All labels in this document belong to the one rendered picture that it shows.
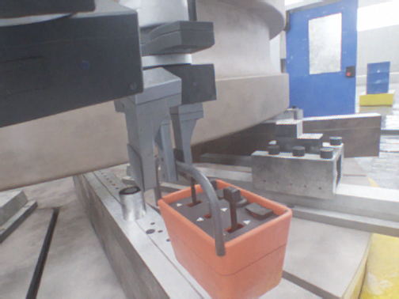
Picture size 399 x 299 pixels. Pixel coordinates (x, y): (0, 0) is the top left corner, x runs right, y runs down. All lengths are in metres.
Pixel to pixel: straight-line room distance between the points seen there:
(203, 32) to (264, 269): 0.32
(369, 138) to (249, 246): 2.47
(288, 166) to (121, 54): 1.38
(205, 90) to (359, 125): 2.42
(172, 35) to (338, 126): 2.46
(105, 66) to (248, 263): 0.30
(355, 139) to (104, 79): 2.64
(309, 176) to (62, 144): 1.15
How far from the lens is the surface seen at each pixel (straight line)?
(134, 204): 0.90
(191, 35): 0.28
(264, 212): 0.42
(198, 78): 0.36
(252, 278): 0.40
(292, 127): 1.57
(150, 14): 0.33
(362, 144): 2.77
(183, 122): 0.36
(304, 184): 1.51
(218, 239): 0.32
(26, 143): 0.96
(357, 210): 1.61
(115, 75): 0.17
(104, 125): 0.96
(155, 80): 0.20
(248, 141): 2.62
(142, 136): 0.21
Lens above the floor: 1.10
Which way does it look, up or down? 14 degrees down
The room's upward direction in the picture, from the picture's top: 6 degrees counter-clockwise
